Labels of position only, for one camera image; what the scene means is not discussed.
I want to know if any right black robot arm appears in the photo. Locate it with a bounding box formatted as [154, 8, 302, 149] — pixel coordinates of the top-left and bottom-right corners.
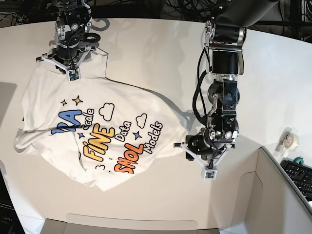
[36, 0, 100, 81]

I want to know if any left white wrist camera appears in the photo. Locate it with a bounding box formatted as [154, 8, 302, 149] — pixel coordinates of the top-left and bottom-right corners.
[201, 167, 217, 180]

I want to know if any green tape roll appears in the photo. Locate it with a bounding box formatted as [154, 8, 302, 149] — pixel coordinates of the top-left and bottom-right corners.
[293, 157, 304, 165]

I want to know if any beige cardboard side panel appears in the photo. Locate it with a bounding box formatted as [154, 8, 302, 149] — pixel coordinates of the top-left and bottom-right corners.
[214, 147, 312, 234]

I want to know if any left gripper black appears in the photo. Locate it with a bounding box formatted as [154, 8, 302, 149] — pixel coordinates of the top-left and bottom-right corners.
[174, 136, 235, 168]

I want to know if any white t-shirt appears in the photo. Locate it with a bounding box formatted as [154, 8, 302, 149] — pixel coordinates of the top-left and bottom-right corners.
[14, 50, 187, 191]

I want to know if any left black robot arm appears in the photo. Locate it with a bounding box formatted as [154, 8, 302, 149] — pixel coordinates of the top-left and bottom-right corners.
[174, 0, 278, 175]

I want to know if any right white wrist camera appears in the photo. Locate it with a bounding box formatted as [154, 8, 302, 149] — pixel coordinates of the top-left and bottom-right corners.
[66, 68, 81, 81]

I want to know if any black computer keyboard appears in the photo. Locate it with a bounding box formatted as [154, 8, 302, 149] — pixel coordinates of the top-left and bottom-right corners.
[280, 160, 312, 202]

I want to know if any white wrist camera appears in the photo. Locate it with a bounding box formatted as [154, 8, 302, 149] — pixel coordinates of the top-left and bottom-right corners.
[201, 167, 217, 180]
[66, 68, 81, 81]

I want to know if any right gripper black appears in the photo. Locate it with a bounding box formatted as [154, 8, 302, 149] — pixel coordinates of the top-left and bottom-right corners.
[36, 47, 96, 74]

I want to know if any white tape dispenser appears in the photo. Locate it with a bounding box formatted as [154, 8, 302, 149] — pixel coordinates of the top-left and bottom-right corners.
[275, 127, 299, 157]

